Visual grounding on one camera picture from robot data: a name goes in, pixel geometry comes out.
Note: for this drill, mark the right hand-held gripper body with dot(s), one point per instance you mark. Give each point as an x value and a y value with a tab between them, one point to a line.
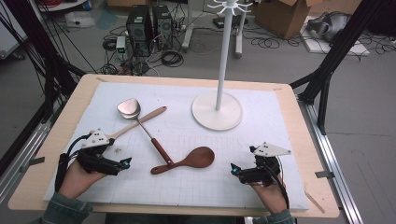
269	149

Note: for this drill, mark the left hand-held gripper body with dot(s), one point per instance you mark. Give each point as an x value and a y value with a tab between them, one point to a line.
95	140

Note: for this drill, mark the dark brown wooden spoon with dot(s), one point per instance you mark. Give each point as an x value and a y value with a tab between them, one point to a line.
199	157

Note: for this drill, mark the beige wooden spoon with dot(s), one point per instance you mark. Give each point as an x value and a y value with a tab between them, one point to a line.
149	115

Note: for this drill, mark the white utensil rack stand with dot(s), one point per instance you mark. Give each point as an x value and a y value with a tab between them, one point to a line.
222	62

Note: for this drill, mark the person's right hand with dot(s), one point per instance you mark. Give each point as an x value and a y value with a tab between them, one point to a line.
274	196

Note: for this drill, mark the person's left hand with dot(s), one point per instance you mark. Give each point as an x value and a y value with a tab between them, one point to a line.
76	183

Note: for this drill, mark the white grid mat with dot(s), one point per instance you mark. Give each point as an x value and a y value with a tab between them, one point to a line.
186	189

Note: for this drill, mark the tan tape strip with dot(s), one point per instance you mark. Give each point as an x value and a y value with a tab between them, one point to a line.
315	202

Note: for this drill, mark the power supply box with green display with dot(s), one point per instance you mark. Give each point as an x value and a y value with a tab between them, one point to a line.
120	43

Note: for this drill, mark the white stand leg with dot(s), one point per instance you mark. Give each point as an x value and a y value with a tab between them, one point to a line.
187	31
239	40

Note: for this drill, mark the black computer tower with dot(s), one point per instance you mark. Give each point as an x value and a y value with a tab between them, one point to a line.
139	29
162	26

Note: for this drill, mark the clear plastic bag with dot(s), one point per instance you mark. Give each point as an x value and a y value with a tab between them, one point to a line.
79	19

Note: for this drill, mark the large cardboard box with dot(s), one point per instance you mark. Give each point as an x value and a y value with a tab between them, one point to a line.
280	18

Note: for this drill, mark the white board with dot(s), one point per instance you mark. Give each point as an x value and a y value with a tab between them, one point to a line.
358	49

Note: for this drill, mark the white cabinet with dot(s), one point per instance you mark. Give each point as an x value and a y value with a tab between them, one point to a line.
9	34

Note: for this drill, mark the round white table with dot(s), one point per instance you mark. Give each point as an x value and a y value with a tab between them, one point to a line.
62	4

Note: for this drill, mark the brown cardboard box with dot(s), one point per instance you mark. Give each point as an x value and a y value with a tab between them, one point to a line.
124	2

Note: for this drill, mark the grey metal bracket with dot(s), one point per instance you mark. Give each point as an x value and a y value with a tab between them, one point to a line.
325	174
34	161

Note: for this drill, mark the aluminium rail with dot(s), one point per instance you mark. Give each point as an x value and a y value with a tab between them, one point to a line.
336	161
21	155

